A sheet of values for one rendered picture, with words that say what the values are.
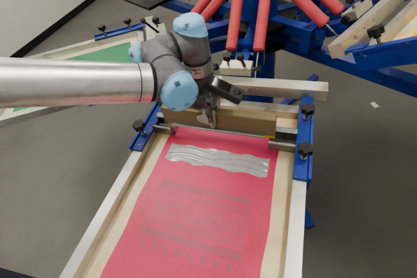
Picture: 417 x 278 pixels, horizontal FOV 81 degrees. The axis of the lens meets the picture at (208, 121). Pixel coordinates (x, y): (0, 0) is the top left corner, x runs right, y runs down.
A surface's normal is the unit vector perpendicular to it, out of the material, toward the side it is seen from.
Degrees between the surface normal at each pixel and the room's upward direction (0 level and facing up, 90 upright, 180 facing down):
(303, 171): 0
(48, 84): 64
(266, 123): 90
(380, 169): 0
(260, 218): 0
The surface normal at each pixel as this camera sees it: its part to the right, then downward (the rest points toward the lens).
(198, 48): 0.43, 0.62
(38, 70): 0.43, -0.40
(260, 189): -0.16, -0.66
